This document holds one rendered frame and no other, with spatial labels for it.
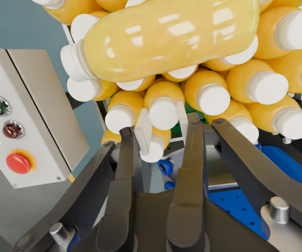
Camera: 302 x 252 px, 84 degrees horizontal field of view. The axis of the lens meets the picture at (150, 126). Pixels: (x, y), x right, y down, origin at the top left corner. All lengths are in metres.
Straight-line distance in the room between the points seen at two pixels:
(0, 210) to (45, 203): 0.64
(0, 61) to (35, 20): 1.32
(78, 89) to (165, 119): 0.12
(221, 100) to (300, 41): 0.10
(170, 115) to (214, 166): 0.20
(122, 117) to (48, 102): 0.13
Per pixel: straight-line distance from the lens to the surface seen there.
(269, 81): 0.26
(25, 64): 0.31
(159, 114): 0.21
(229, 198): 0.43
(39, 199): 2.43
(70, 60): 0.19
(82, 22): 0.24
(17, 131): 0.29
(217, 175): 0.36
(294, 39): 0.26
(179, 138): 0.36
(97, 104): 0.36
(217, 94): 0.23
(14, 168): 0.33
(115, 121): 0.25
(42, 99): 0.31
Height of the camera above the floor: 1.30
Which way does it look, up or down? 66 degrees down
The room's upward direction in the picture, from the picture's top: 168 degrees counter-clockwise
